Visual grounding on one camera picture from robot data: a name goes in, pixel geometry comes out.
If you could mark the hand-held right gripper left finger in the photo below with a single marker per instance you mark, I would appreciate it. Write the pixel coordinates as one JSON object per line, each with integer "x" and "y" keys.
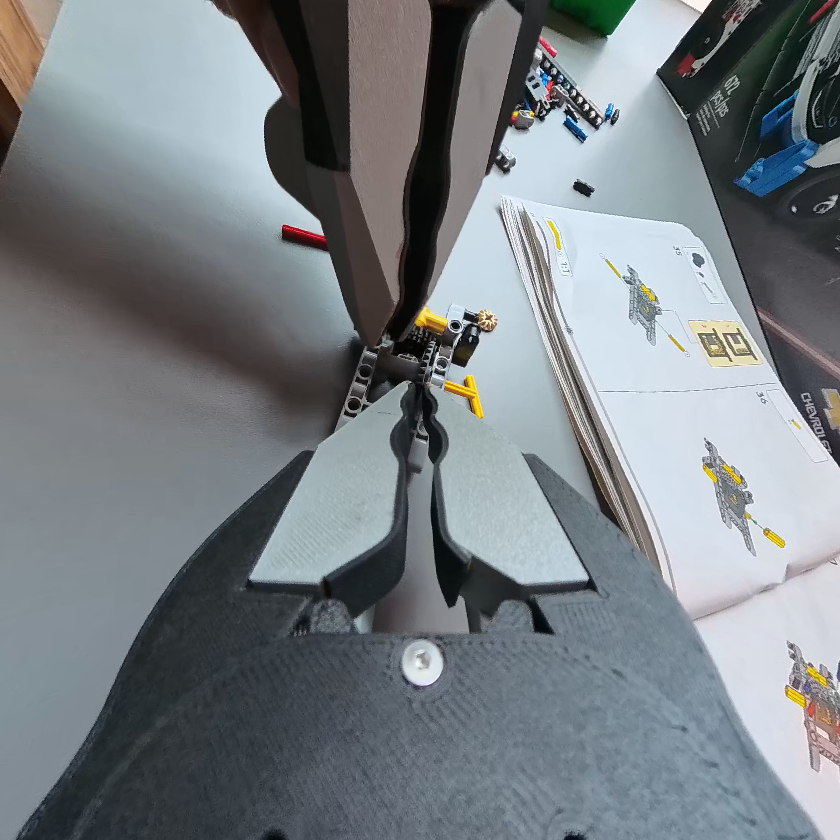
{"x": 334, "y": 512}

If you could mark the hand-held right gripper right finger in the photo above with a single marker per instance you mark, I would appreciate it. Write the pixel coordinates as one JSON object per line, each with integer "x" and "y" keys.
{"x": 505, "y": 518}

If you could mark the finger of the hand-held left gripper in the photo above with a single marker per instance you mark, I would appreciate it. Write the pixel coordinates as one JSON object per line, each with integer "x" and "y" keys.
{"x": 479, "y": 98}
{"x": 380, "y": 131}

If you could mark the grey lego frame assembly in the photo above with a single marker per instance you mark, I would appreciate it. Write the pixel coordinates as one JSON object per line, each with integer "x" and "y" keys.
{"x": 361, "y": 387}

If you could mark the small dark lego piece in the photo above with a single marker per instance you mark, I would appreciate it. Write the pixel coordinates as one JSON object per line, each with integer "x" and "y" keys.
{"x": 504, "y": 159}

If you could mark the pile of loose lego pieces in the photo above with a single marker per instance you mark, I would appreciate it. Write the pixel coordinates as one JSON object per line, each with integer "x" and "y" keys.
{"x": 564, "y": 92}

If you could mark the red lego axle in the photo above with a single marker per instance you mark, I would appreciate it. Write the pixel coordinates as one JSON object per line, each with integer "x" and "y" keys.
{"x": 302, "y": 236}

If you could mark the black lego pin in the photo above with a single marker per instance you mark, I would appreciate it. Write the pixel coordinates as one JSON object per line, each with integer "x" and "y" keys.
{"x": 583, "y": 187}

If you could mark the lego instruction booklet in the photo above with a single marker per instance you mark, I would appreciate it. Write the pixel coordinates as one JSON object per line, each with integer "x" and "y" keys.
{"x": 656, "y": 426}

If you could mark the tan lego bevel gear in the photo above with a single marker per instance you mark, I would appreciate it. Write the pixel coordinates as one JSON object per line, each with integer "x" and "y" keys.
{"x": 487, "y": 319}

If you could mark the black lego set box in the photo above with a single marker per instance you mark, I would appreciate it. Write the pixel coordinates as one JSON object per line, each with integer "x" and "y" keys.
{"x": 754, "y": 197}

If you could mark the green plastic bin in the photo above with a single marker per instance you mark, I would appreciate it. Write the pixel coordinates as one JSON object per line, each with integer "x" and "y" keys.
{"x": 594, "y": 13}

